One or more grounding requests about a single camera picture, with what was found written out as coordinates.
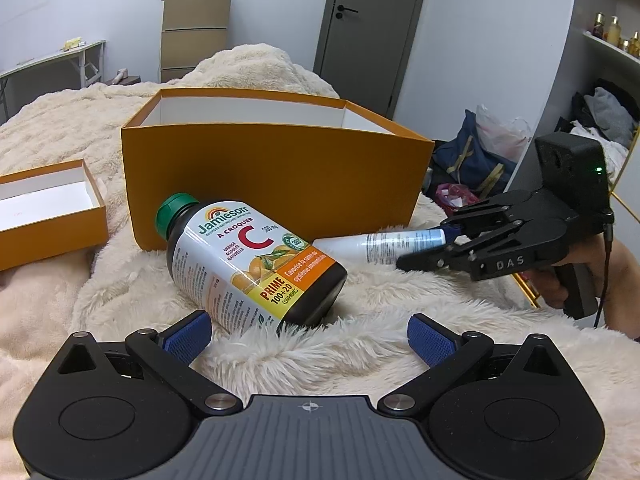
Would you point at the amber glass bottle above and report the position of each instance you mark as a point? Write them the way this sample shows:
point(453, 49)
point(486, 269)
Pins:
point(599, 25)
point(613, 32)

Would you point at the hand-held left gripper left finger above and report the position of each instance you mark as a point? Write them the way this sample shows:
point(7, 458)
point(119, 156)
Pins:
point(187, 337)

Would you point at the brown vitamin bottle green cap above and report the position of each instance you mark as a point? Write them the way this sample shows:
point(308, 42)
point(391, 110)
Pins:
point(240, 270)

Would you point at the grey garment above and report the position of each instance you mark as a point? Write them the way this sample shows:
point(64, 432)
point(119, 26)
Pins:
point(612, 112)

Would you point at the small orange cardboard box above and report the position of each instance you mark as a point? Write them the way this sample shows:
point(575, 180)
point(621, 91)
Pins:
point(50, 237)

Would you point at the white bottle blue label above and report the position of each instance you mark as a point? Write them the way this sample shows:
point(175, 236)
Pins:
point(350, 247)

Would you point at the large orange cardboard box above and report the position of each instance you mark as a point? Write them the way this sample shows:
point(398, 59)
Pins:
point(275, 175)

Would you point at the grey door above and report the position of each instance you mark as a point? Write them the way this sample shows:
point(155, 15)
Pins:
point(370, 45)

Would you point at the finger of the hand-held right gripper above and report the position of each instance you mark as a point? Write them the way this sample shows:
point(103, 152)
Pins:
point(450, 256)
point(495, 210)

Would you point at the white plastic bag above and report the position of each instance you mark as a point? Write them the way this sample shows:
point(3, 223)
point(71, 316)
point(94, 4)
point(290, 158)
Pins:
point(505, 130)

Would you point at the white curved shelf unit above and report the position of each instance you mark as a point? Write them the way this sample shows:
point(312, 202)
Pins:
point(550, 60)

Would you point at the person's right hand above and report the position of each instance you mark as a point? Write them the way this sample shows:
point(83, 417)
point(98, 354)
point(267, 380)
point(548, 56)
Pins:
point(622, 285)

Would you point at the small yellow item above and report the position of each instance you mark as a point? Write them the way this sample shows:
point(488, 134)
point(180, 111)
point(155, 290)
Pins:
point(73, 43)

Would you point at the white folding table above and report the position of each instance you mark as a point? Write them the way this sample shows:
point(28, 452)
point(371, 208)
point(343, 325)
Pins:
point(50, 57)

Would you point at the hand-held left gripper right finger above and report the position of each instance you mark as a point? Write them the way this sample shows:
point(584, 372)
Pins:
point(432, 340)

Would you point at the white garment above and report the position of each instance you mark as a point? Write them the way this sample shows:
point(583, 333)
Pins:
point(617, 152)

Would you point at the tan drawer cabinet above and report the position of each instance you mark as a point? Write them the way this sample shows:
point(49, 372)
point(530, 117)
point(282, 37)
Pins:
point(195, 20)

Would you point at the dark blue bag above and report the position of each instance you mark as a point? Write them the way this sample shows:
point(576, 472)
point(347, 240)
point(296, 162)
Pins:
point(470, 150)

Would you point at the red basket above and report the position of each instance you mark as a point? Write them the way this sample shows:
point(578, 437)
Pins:
point(452, 195)

